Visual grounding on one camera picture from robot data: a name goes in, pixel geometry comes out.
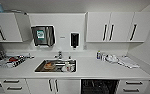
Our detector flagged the white wall cabinet with bottle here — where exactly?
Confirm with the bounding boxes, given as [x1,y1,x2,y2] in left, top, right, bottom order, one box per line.
[0,12,33,44]

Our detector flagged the steel sink basin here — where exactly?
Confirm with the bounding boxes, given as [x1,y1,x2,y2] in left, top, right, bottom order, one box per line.
[33,58,78,75]

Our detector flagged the steel paper towel dispenser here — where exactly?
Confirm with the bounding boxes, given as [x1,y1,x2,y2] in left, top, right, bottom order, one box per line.
[30,25,57,48]

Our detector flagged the white patterned plate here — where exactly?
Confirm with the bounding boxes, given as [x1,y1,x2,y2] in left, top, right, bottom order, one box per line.
[62,64,76,74]

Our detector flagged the small wall label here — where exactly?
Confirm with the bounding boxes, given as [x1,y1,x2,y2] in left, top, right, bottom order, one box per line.
[58,36,66,40]

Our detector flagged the orange bowl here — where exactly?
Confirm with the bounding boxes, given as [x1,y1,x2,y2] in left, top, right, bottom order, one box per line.
[43,61,56,71]

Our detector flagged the dish rack with dishes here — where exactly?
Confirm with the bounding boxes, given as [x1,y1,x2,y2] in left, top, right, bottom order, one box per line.
[0,50,28,69]

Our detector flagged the small sink pump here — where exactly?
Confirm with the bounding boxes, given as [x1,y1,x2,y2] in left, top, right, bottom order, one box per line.
[68,54,73,61]

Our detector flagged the white drawer base cabinet narrow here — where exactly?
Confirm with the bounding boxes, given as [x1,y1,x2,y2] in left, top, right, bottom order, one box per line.
[115,79,149,94]

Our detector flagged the white drawer base cabinet wide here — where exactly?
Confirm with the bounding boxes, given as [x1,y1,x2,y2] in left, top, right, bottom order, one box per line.
[0,77,32,94]

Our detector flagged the chrome faucet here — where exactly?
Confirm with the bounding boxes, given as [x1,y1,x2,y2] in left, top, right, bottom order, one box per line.
[54,50,64,61]

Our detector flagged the black soap dispenser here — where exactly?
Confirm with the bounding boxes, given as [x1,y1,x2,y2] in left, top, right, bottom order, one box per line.
[69,31,81,50]

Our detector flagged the white grey dish towel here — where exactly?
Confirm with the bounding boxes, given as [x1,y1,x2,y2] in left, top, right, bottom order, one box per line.
[119,56,141,70]

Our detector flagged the white double door base cabinet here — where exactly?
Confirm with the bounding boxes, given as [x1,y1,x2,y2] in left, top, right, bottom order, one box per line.
[25,78,82,94]

